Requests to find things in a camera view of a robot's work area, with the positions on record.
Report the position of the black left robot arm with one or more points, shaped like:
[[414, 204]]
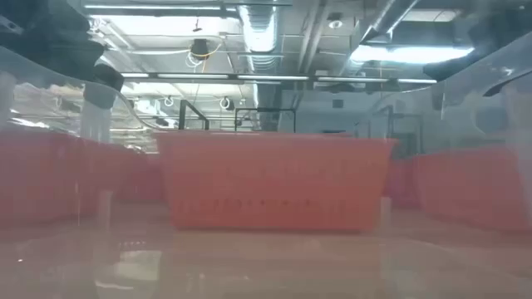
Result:
[[41, 37]]

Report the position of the white pillar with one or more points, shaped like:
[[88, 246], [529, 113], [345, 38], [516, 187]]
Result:
[[95, 120]]

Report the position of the long linear ceiling lamp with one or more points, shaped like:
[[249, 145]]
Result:
[[270, 77]]

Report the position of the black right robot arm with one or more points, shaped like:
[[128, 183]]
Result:
[[498, 29]]

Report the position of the round ceiling detector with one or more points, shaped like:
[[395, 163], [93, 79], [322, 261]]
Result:
[[335, 24]]

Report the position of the grey wall vent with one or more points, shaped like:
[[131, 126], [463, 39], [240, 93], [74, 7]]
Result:
[[338, 104]]

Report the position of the bright ceiling light panel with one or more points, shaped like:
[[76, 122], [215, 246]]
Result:
[[166, 25], [411, 54]]

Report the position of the red plastic basket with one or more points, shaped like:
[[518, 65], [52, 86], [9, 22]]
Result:
[[143, 178], [403, 182]]

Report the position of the ribbed silver ceiling duct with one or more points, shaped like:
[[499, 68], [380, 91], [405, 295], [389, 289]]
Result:
[[259, 33]]

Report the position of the smooth silver ceiling duct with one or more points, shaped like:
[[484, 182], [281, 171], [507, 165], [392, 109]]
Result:
[[386, 21]]

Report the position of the black hanging ceiling device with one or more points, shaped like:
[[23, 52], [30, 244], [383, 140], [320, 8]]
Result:
[[199, 49]]

